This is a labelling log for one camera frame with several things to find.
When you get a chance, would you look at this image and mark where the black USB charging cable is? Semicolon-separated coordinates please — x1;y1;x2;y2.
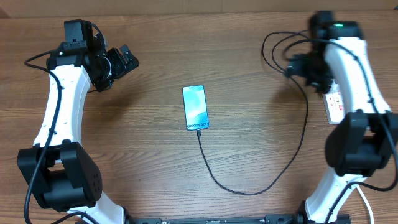
195;28;315;196

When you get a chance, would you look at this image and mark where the smartphone with blue screen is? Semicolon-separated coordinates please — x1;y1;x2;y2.
182;85;210;131

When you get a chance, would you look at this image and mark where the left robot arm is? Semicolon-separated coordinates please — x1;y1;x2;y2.
17;19;139;223

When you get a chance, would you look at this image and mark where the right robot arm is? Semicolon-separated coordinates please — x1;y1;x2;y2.
285;11;397;223

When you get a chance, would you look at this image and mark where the white power strip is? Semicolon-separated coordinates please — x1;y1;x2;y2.
322;81;345;125

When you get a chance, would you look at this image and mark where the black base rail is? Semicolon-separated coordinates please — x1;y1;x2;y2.
126;213;315;224

